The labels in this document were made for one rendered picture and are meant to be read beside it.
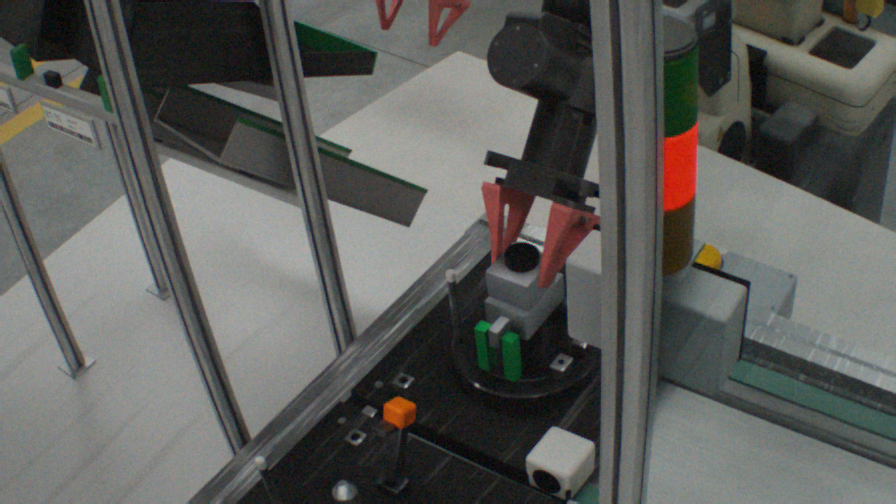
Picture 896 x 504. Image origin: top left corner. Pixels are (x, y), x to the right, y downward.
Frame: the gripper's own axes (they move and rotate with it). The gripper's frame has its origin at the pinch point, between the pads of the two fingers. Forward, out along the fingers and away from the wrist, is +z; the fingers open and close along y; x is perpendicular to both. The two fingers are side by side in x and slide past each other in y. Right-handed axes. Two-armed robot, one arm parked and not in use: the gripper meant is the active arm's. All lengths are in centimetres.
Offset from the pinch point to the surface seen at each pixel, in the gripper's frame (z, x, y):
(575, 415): 11.0, 3.7, 7.6
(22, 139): 30, 128, -267
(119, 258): 18, 11, -64
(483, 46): -42, 216, -145
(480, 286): 4.2, 11.5, -9.7
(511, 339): 5.8, -1.1, 1.5
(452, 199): -1.7, 35.6, -30.3
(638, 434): 6.0, -16.2, 20.3
